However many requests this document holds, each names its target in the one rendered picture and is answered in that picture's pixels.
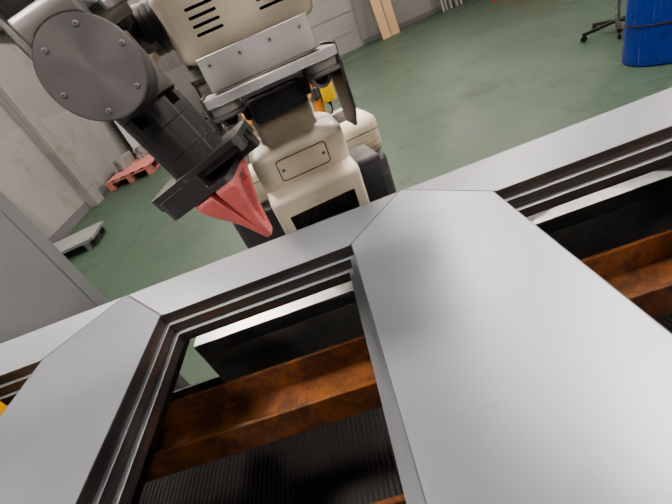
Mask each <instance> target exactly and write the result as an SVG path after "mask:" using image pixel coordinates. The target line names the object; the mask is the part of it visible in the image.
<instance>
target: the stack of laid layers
mask: <svg viewBox="0 0 672 504"><path fill-rule="evenodd" d="M670 165H672V127H669V128H666V129H664V130H661V131H658V132H656V133H653V134H650V135H648V136H645V137H642V138H640V139H637V140H634V141H631V142H629V143H626V144H623V145H621V146H618V147H615V148H613V149H610V150H607V151H605V152H602V153H599V154H597V155H594V156H591V157H588V158H586V159H583V160H580V161H578V162H575V163H572V164H570V165H567V166H564V167H562V168H559V169H556V170H554V171H551V172H548V173H545V174H543V175H540V176H537V177H535V178H532V179H529V180H527V181H524V182H521V183H519V184H516V185H513V186H511V187H508V188H505V189H502V190H500V191H497V192H495V193H496V194H498V195H499V196H500V197H501V198H503V199H504V200H505V201H506V202H508V203H509V204H510V205H511V206H513V207H514V208H515V209H516V210H518V211H519V212H520V213H522V214H523V215H524V216H525V217H529V216H532V215H534V214H537V213H540V212H543V211H545V210H548V209H551V208H554V207H557V206H559V205H562V204H565V203H568V202H570V201H573V200H576V199H579V198H581V197H584V196H587V195H590V194H592V193H595V192H598V191H601V190H604V189H606V188H609V187H612V186H615V185H617V184H620V183H623V182H626V181H628V180H631V179H634V178H637V177H639V176H642V175H645V174H648V173H650V172H653V171H656V170H659V169H662V168H664V167H667V166H670ZM349 281H352V285H353V289H354V293H355V297H356V301H357V305H358V309H359V314H360V318H361V322H362V326H363V330H364V334H365V338H366V342H367V346H368V350H369V354H370V358H371V362H372V366H373V370H374V374H375V379H376V383H377V387H378V391H379V395H380V399H381V403H382V407H383V411H384V415H385V419H386V423H387V427H388V431H389V435H390V439H391V444H392V448H393V452H394V456H395V460H396V464H397V468H398V472H399V476H400V480H401V484H402V488H403V492H404V496H405V500H406V504H425V501H424V498H423V494H422V491H421V487H420V484H419V480H418V477H417V473H416V470H415V466H414V463H413V459H412V456H411V452H410V449H409V445H408V442H407V438H406V435H405V431H404V428H403V424H402V421H401V417H400V414H399V410H398V407H397V403H396V400H395V396H394V393H393V389H392V386H391V382H390V379H389V375H388V372H387V368H386V365H385V361H384V358H383V354H382V351H381V347H380V344H379V340H378V337H377V333H376V330H375V326H374V323H373V319H372V316H371V312H370V309H369V305H368V302H367V298H366V295H365V291H364V288H363V284H362V281H361V277H360V274H359V270H358V267H357V263H356V260H355V256H354V253H353V249H352V246H351V245H350V246H349V247H347V248H344V249H341V250H338V251H336V252H333V253H330V254H328V255H325V256H322V257H320V258H317V259H314V260H312V261H309V262H306V263H303V264H301V265H298V266H295V267H293V268H290V269H287V270H285V271H282V272H279V273H277V274H274V275H271V276H269V277H266V278H263V279H260V280H258V281H255V282H252V283H250V284H247V285H244V286H242V287H239V288H236V289H234V290H231V291H228V292H226V293H223V294H220V295H217V296H215V297H212V298H209V299H207V300H204V301H201V302H199V303H196V304H193V305H191V306H188V307H185V308H183V309H180V310H177V311H174V312H172V313H169V314H166V315H164V316H162V315H161V316H160V319H159V321H158V323H157V325H156V328H155V330H154V332H153V334H152V337H151V339H150V341H149V343H148V346H147V348H146V350H145V352H144V354H143V357H142V359H141V361H140V363H139V366H138V368H137V370H136V372H135V375H134V377H133V379H132V381H131V384H130V386H129V388H128V390H127V393H126V395H125V397H124V399H123V401H122V404H121V406H120V408H119V410H118V413H117V415H116V417H115V419H114V422H113V424H112V426H111V428H110V431H109V433H108V435H107V437H106V439H105V442H104V444H103V446H102V448H101V451H100V453H99V455H98V457H97V460H96V462H95V464H94V466H93V469H92V471H91V473H90V475H89V478H88V480H87V482H86V484H85V486H84V489H83V491H82V493H81V495H80V498H79V500H78V502H77V504H131V501H132V498H133V495H134V492H135V489H136V486H137V483H138V480H139V477H140V474H141V471H142V468H143V465H144V462H145V459H146V456H147V453H148V450H149V447H150V444H151V441H152V438H153V435H154V432H155V429H156V426H157V423H158V420H159V417H160V414H161V411H162V408H163V405H164V402H165V399H166V396H167V393H168V390H169V387H170V384H171V381H172V378H173V375H174V372H175V369H176V366H177V363H178V360H179V357H180V354H181V351H182V348H183V345H184V342H185V341H186V340H189V339H192V338H195V337H197V336H200V335H203V334H206V333H208V332H211V331H214V330H217V329H219V328H222V327H225V326H228V325H230V324H233V323H236V322H239V321H241V320H244V319H247V318H250V317H253V316H255V315H258V314H261V313H264V312H266V311H269V310H272V309H275V308H277V307H280V306H283V305H286V304H288V303H291V302H294V301H297V300H300V299H302V298H305V297H308V296H311V295H313V294H316V293H319V292H322V291H324V290H327V289H330V288H333V287H335V286H338V285H341V284H344V283H346V282H349ZM41 361H42V360H41ZM41 361H40V362H41ZM40 362H37V363H35V364H32V365H29V366H27V367H24V368H21V369H19V370H16V371H13V372H10V373H8V374H5V375H2V376H0V401H1V402H2V403H4V404H5V405H9V404H10V402H11V401H12V399H13V398H14V397H15V395H16V394H17V393H18V391H19V390H20V389H21V387H22V386H23V385H24V383H25V382H26V381H27V379H28V378H29V377H30V375H31V374H32V373H33V371H34V370H35V369H36V367H37V366H38V365H39V363H40Z"/></svg>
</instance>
